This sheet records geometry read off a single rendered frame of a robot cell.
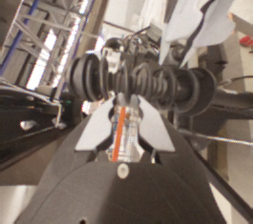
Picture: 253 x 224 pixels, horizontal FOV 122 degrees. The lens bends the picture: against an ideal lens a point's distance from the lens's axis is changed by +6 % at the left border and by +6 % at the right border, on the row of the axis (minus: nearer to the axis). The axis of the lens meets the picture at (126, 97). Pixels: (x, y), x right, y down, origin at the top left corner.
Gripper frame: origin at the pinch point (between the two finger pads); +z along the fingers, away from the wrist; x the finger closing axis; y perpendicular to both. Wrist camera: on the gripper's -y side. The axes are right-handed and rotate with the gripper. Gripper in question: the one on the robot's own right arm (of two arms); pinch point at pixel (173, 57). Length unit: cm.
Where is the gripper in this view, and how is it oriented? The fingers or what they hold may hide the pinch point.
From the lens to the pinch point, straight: 20.0
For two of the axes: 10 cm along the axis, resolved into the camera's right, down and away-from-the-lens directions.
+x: 9.9, 0.3, 1.6
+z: -1.3, 7.5, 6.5
